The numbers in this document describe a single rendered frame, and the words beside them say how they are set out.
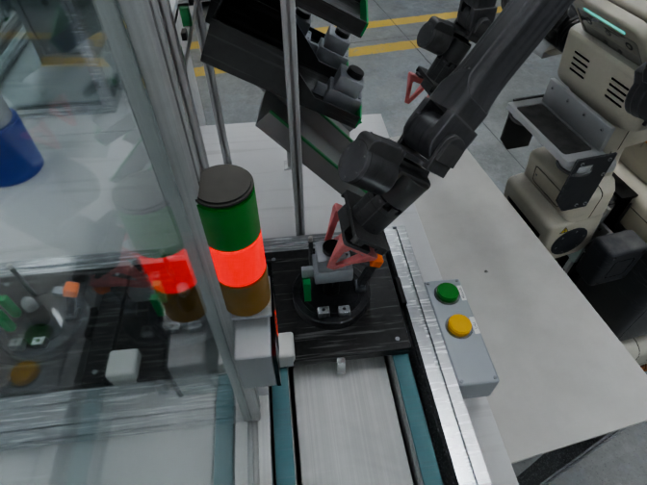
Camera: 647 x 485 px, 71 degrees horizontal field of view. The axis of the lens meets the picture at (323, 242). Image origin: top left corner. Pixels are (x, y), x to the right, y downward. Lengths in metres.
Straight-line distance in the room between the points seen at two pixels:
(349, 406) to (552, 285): 0.54
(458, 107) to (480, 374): 0.43
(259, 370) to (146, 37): 0.33
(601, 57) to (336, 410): 0.90
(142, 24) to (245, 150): 1.06
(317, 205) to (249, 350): 0.72
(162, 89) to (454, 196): 0.99
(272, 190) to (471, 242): 0.51
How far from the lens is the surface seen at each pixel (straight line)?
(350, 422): 0.78
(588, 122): 1.19
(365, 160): 0.57
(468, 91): 0.61
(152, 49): 0.30
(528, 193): 1.39
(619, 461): 1.99
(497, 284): 1.05
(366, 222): 0.65
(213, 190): 0.36
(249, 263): 0.40
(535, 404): 0.93
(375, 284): 0.85
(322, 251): 0.72
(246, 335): 0.48
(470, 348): 0.82
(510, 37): 0.64
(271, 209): 1.14
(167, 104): 0.31
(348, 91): 0.82
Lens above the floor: 1.65
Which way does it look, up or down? 48 degrees down
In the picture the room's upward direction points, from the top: straight up
